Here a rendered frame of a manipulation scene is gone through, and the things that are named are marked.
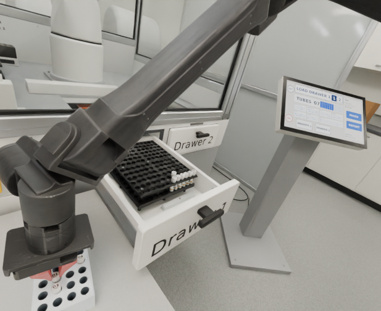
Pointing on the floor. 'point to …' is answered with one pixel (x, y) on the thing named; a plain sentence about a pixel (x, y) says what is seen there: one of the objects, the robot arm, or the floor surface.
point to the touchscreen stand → (266, 210)
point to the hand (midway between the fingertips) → (55, 272)
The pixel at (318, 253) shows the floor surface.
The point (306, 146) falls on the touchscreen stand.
